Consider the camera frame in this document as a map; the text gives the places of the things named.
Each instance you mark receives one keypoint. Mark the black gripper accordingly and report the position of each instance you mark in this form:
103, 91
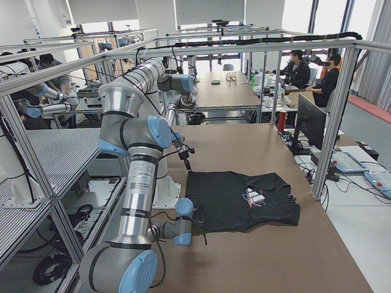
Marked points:
184, 156
204, 235

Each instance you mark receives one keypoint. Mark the black t-shirt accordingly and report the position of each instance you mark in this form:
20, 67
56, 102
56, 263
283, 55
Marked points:
237, 202

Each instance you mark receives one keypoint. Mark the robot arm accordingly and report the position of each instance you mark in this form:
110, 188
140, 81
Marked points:
177, 97
133, 127

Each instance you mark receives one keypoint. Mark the red cylinder can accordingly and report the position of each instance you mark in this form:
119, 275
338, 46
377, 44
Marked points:
281, 121

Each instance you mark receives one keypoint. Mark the black computer monitor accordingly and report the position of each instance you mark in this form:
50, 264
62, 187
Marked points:
311, 122

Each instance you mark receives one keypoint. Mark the seated person in black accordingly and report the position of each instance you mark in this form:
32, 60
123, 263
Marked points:
297, 72

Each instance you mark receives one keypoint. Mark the aluminium frame work table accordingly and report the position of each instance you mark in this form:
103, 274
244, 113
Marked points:
64, 154

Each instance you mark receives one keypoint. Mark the aluminium frame post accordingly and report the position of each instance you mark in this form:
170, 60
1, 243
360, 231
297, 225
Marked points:
337, 108

